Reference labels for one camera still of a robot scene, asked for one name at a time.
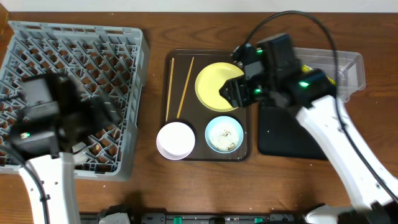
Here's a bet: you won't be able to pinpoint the green orange snack wrapper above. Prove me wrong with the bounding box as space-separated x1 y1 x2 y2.
302 65 336 85

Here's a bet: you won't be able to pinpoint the light blue bowl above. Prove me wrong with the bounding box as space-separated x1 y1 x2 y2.
205 116 244 154

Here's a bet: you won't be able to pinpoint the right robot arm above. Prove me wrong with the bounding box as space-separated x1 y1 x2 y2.
220 34 397 223

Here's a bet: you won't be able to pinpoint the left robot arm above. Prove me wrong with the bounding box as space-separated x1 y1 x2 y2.
1 73 123 223

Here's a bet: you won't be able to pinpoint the clear plastic waste bin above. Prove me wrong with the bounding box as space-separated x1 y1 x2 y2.
294 47 366 103

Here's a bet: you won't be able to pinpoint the yellow plate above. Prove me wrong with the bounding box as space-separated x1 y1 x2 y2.
195 62 244 112

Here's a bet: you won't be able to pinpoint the rice and food scraps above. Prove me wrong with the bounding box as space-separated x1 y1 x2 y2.
210 126 239 152

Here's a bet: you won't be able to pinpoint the right wooden chopstick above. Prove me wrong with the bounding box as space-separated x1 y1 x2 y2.
177 57 195 119

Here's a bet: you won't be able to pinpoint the wooden chopstick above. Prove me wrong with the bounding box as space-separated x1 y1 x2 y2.
165 58 175 122
177 57 195 119

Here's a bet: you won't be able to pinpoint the black tray bin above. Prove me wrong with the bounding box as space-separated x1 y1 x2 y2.
257 101 327 161

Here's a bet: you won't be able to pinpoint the dark brown serving tray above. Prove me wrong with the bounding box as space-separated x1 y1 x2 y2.
162 49 251 162

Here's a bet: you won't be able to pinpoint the grey plastic dish rack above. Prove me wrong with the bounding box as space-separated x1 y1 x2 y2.
1 21 150 181

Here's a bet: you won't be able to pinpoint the left wooden chopstick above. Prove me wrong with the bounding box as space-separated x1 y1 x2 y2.
165 58 175 122

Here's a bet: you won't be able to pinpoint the pink bowl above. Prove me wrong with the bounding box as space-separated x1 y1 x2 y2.
156 122 196 161

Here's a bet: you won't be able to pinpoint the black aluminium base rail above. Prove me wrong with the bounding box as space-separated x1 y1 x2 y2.
79 203 374 224

